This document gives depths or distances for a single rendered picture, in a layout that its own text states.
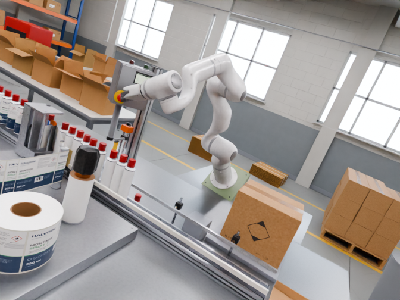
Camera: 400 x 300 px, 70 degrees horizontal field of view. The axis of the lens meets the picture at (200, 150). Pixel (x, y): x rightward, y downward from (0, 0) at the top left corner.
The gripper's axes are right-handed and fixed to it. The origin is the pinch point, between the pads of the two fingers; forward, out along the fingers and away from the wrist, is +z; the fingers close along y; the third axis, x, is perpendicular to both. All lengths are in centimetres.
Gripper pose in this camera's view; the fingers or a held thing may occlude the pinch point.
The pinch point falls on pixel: (124, 97)
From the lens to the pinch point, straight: 132.2
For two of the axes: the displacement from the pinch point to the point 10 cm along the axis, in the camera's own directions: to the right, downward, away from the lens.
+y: -6.3, -0.1, -7.8
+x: 0.6, 10.0, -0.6
